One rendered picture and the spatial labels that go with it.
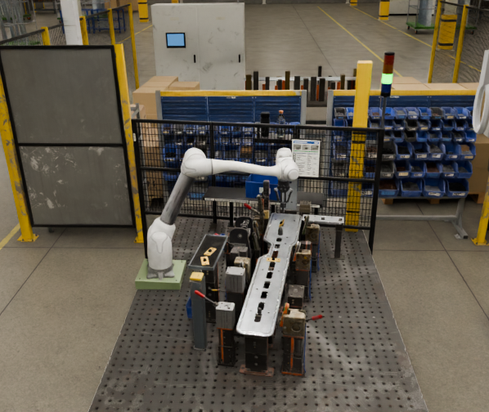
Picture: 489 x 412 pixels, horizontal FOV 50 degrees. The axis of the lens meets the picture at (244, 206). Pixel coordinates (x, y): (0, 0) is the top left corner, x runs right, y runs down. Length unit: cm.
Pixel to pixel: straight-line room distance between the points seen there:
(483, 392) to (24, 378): 315
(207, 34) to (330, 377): 772
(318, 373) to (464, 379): 150
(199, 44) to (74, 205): 496
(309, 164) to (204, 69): 610
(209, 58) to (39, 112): 494
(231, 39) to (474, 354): 701
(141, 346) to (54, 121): 292
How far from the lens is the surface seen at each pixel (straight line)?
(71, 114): 534
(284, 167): 324
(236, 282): 289
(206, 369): 290
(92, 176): 549
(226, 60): 981
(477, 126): 75
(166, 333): 316
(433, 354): 427
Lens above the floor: 262
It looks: 25 degrees down
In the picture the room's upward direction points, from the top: 1 degrees counter-clockwise
